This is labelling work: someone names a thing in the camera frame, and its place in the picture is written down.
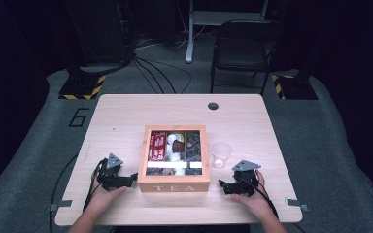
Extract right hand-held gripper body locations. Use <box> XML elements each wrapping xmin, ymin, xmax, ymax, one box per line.
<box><xmin>231</xmin><ymin>159</ymin><xmax>262</xmax><ymax>197</ymax></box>

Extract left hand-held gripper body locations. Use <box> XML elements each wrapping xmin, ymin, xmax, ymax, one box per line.
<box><xmin>96</xmin><ymin>152</ymin><xmax>127</xmax><ymax>192</ymax></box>

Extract wooden tea box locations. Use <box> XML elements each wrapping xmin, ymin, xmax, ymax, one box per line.
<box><xmin>137</xmin><ymin>124</ymin><xmax>211</xmax><ymax>193</ymax></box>

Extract clear plastic cup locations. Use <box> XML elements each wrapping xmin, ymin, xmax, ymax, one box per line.
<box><xmin>211</xmin><ymin>141</ymin><xmax>233</xmax><ymax>169</ymax></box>

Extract person's right hand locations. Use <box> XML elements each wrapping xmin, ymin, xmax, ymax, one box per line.
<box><xmin>231</xmin><ymin>169</ymin><xmax>275</xmax><ymax>220</ymax></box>

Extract person's left hand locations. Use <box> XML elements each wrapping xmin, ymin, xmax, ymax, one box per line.
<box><xmin>85</xmin><ymin>185</ymin><xmax>128</xmax><ymax>216</ymax></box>

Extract stack of red tea packets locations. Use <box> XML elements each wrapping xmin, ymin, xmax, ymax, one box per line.
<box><xmin>147</xmin><ymin>130</ymin><xmax>168</xmax><ymax>162</ymax></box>

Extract grey table clamp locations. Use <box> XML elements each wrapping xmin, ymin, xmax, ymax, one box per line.
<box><xmin>49</xmin><ymin>199</ymin><xmax>74</xmax><ymax>212</ymax></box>
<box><xmin>285</xmin><ymin>197</ymin><xmax>309</xmax><ymax>213</ymax></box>

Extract brown capsule cup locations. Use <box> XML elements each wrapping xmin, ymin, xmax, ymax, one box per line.
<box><xmin>172</xmin><ymin>140</ymin><xmax>187</xmax><ymax>153</ymax></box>

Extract black stand base striped edge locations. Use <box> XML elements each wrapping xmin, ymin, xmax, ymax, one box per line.
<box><xmin>270</xmin><ymin>74</ymin><xmax>319</xmax><ymax>101</ymax></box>
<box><xmin>57</xmin><ymin>75</ymin><xmax>107</xmax><ymax>101</ymax></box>

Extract black folding chair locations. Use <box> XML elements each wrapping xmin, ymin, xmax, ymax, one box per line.
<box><xmin>209</xmin><ymin>19</ymin><xmax>285</xmax><ymax>96</ymax></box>

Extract black equipment cabinet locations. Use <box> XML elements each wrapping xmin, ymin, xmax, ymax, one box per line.
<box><xmin>66</xmin><ymin>0</ymin><xmax>134</xmax><ymax>66</ymax></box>

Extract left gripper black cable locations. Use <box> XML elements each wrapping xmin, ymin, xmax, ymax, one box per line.
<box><xmin>83</xmin><ymin>158</ymin><xmax>109</xmax><ymax>213</ymax></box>

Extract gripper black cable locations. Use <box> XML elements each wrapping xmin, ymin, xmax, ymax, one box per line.
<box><xmin>83</xmin><ymin>158</ymin><xmax>109</xmax><ymax>213</ymax></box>
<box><xmin>237</xmin><ymin>177</ymin><xmax>280</xmax><ymax>219</ymax></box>

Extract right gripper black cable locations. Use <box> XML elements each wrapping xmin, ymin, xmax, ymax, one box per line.
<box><xmin>237</xmin><ymin>177</ymin><xmax>280</xmax><ymax>219</ymax></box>

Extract black floor cable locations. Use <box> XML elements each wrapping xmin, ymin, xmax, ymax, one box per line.
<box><xmin>48</xmin><ymin>154</ymin><xmax>80</xmax><ymax>233</ymax></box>

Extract bundle of black floor cables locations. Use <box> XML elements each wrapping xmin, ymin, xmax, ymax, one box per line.
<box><xmin>131</xmin><ymin>38</ymin><xmax>192</xmax><ymax>95</ymax></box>

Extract white desk frame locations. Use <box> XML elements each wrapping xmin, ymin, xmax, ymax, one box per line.
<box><xmin>185</xmin><ymin>0</ymin><xmax>270</xmax><ymax>64</ymax></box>

